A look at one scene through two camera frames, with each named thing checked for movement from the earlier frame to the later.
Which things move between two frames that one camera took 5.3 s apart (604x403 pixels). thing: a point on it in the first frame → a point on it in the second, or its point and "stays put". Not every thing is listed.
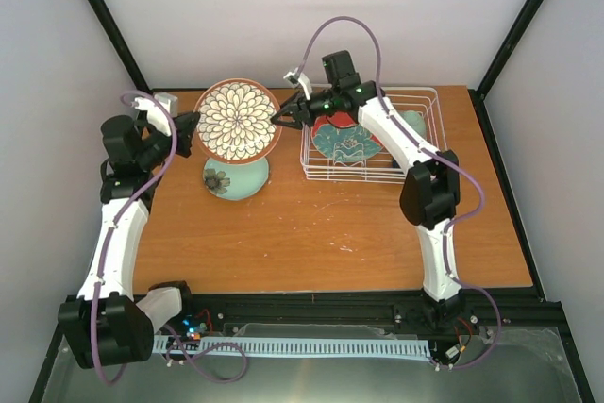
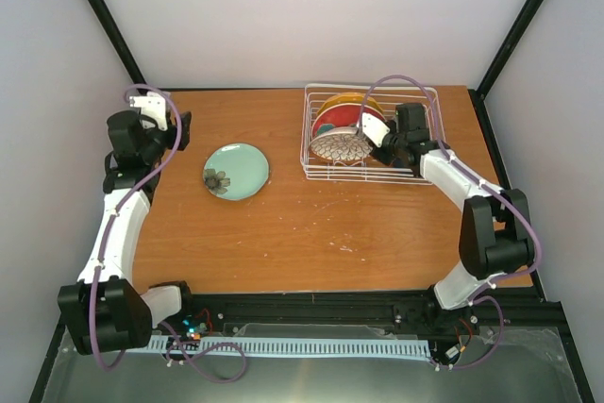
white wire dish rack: x=335 y=153 stays put
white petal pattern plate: x=235 y=124 → x=341 y=144
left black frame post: x=96 y=1 stays put
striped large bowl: x=236 y=181 stays put
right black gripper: x=295 y=104 → x=387 y=159
